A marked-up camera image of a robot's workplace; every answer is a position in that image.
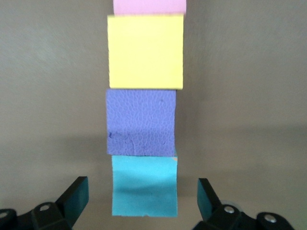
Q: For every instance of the purple foam cube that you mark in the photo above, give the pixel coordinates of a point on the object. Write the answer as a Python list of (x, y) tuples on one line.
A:
[(141, 122)]

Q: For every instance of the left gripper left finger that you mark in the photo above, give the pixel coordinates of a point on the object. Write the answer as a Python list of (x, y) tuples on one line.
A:
[(60, 215)]

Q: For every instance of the light blue foam cube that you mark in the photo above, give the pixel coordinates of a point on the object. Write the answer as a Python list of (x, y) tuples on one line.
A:
[(144, 187)]

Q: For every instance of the yellow foam cube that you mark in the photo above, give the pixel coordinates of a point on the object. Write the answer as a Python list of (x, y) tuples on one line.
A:
[(146, 51)]

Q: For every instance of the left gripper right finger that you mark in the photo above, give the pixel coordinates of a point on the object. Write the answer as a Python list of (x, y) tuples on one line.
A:
[(223, 218)]

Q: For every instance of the pink foam cube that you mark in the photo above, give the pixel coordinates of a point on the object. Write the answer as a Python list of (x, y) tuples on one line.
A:
[(148, 7)]

